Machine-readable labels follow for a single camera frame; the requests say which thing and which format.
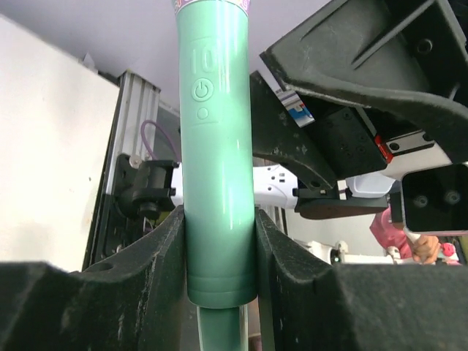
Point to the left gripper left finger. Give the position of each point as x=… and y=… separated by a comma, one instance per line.
x=133, y=300

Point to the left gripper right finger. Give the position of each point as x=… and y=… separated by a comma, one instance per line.
x=306, y=304

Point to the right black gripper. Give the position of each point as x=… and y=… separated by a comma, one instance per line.
x=404, y=60

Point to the teal green microphone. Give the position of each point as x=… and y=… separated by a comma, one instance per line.
x=216, y=140

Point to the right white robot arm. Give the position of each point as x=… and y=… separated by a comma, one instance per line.
x=158, y=184

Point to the person in pink background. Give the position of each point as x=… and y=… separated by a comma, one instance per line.
x=388, y=234

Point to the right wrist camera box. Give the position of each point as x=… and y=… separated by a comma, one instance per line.
x=432, y=201

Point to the aluminium frame profile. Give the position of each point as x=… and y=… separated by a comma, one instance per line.
x=138, y=101

